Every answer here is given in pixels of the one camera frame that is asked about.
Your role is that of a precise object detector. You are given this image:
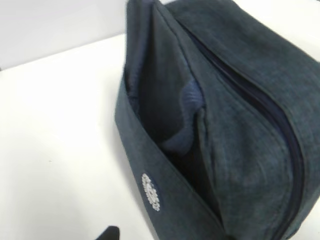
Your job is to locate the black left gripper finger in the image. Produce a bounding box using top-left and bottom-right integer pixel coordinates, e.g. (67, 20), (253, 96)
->
(96, 221), (121, 240)

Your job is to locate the dark blue fabric lunch bag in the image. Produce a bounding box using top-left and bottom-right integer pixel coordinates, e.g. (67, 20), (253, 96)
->
(115, 0), (320, 240)

